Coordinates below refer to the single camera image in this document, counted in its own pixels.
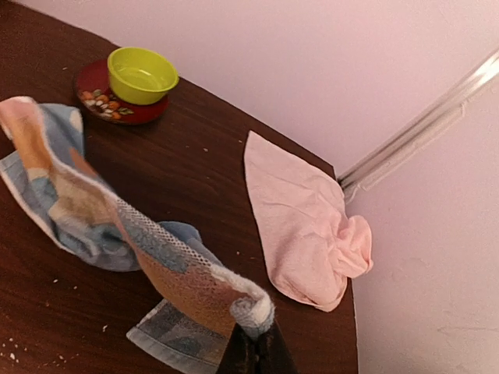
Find red floral plate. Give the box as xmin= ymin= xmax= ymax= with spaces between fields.
xmin=73 ymin=59 xmax=169 ymax=125

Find pink towel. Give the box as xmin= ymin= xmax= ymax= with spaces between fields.
xmin=244 ymin=132 xmax=373 ymax=312

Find blue polka dot towel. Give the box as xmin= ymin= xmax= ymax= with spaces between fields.
xmin=1 ymin=97 xmax=274 ymax=373

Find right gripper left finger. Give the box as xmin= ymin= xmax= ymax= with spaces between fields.
xmin=216 ymin=324 xmax=258 ymax=374

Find right aluminium frame post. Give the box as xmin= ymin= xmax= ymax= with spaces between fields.
xmin=338 ymin=51 xmax=498 ymax=199

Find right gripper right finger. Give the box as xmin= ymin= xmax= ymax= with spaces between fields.
xmin=255 ymin=319 xmax=298 ymax=374

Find green plastic bowl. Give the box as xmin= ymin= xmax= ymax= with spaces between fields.
xmin=107 ymin=47 xmax=179 ymax=106

